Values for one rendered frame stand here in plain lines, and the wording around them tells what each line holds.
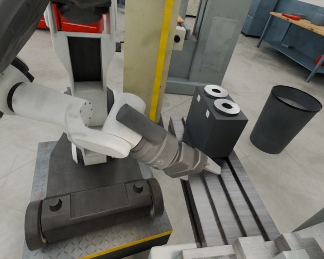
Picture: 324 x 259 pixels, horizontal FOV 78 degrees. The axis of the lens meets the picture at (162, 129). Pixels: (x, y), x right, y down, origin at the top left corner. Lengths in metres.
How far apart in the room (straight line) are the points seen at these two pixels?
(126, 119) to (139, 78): 1.64
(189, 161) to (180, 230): 1.19
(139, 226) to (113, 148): 0.82
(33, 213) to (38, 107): 0.64
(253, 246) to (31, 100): 0.54
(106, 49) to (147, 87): 1.44
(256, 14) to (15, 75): 7.27
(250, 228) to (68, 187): 0.79
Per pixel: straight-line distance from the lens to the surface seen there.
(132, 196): 0.98
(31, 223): 1.01
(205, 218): 0.64
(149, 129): 0.36
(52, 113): 0.43
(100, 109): 0.69
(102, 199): 1.00
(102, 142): 0.37
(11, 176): 1.99
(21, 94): 0.46
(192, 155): 0.47
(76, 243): 1.13
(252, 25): 7.55
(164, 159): 0.42
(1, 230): 1.75
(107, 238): 1.12
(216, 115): 0.68
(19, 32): 0.22
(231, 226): 0.66
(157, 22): 1.82
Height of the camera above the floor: 1.45
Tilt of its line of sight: 40 degrees down
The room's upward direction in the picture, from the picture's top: 11 degrees clockwise
